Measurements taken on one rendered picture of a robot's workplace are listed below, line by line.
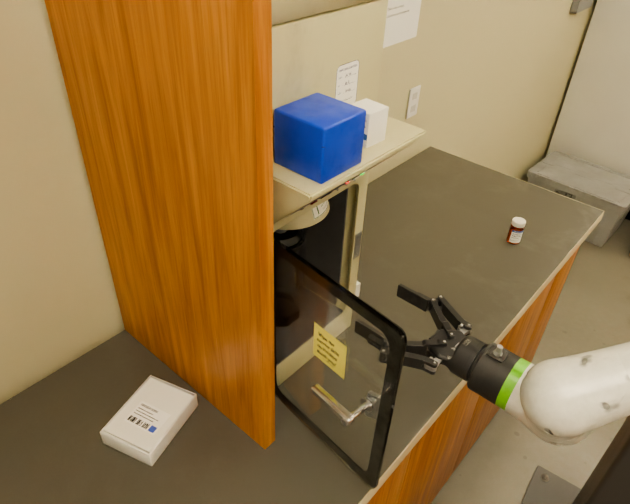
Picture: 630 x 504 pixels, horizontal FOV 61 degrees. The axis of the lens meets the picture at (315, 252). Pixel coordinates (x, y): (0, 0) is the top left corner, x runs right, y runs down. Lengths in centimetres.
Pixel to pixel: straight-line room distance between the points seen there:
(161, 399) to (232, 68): 74
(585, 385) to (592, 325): 232
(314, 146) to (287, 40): 16
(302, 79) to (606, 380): 60
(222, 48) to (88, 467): 83
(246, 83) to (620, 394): 62
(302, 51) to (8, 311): 80
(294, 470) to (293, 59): 75
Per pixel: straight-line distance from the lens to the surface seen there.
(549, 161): 386
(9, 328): 130
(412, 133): 100
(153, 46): 81
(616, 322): 322
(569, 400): 81
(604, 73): 385
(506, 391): 96
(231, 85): 70
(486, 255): 171
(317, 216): 106
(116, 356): 137
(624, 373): 83
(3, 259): 121
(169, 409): 119
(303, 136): 80
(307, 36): 86
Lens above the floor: 191
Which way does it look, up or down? 37 degrees down
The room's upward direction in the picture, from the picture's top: 3 degrees clockwise
